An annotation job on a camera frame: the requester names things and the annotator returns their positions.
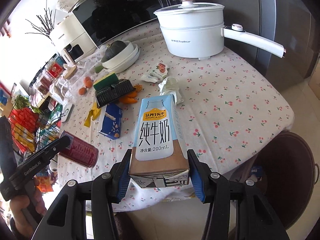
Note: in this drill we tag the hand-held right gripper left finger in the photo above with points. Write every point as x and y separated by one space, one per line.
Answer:
123 187

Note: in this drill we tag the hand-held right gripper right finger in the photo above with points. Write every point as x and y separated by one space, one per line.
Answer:
197 187

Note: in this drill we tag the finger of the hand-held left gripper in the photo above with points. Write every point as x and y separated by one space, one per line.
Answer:
57 145

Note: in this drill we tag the red drink can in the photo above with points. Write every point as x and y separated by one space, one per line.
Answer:
80 152

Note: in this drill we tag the yellow wrapper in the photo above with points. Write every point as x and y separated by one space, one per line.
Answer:
91 115

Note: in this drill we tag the light blue milk carton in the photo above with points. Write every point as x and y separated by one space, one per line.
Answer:
155 135

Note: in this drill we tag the large orange peel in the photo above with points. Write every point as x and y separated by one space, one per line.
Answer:
128 99

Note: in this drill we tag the brown round trash bin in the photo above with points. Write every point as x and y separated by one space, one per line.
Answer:
287 175

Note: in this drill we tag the white nut packet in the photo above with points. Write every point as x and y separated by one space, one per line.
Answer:
155 73

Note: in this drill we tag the person's left hand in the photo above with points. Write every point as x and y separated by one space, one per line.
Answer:
33 198

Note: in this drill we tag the black plastic tray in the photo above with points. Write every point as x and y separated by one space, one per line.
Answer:
112 92

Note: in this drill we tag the green and yellow sponge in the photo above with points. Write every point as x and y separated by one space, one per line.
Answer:
105 81

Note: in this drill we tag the cherry print tablecloth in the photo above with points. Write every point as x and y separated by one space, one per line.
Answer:
225 92

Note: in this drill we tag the small orange peel piece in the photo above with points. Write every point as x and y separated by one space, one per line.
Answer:
138 88

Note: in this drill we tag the crumpled white paper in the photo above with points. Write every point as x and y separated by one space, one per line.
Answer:
171 85

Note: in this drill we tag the stack of white bowls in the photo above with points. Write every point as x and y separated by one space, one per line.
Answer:
125 57

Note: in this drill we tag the dark green squash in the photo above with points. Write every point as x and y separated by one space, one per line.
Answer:
115 50

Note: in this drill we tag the white air fryer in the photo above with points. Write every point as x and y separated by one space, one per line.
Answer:
72 32

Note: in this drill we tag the dry branches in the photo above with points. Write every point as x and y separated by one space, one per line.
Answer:
43 22

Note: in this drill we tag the black microwave oven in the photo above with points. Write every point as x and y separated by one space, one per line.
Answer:
120 12

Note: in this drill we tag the white electric pot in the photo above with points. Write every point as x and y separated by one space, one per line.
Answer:
192 37

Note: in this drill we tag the grey refrigerator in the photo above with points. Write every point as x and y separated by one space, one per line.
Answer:
275 30

